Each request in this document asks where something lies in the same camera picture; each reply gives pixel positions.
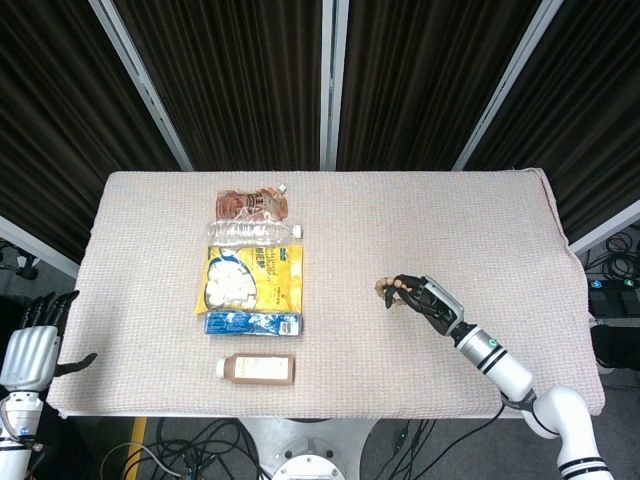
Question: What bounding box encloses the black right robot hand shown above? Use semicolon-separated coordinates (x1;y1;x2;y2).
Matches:
382;273;467;338

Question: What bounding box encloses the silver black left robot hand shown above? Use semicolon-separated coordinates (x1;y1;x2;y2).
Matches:
0;289;99;394

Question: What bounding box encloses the wooden bead bracelet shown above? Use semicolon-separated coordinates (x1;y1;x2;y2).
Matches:
375;275;407;304

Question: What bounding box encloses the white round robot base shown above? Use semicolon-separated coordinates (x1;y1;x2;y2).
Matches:
259;417;374;480

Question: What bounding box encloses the beige waffle table cloth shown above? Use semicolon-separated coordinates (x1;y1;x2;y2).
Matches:
45;167;606;419

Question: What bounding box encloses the yellow marshmallow bag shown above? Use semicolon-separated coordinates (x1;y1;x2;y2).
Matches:
193;242;305;317

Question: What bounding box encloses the black box with blue stickers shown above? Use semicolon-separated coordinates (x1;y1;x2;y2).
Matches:
586;278;640;317

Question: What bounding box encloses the brown juice bottle white cap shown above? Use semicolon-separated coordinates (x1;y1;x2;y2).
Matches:
215;352;296;387

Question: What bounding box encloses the blue cookie box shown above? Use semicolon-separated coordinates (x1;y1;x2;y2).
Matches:
203;310;305;339

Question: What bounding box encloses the clear plastic water bottle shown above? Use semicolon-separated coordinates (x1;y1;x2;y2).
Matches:
206;219;305;248

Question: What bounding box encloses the brown sauce spout pouch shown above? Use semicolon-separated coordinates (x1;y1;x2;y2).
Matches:
215;183;291;224

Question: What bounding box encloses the black pleated curtain panel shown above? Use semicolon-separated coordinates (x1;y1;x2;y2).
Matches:
114;0;324;172
464;0;640;244
336;0;544;172
0;0;184;264

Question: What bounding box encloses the aluminium frame rail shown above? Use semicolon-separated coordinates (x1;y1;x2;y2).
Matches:
569;199;640;255
0;214;81;279

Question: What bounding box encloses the black floor cable tangle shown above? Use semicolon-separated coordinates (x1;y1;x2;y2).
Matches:
98;417;262;480
359;399;507;480

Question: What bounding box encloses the black coiled cable pile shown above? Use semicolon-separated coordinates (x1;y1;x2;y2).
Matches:
582;223;640;282

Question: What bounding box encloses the aluminium frame post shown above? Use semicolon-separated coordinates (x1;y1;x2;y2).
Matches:
319;0;350;172
451;0;572;172
88;0;194;172

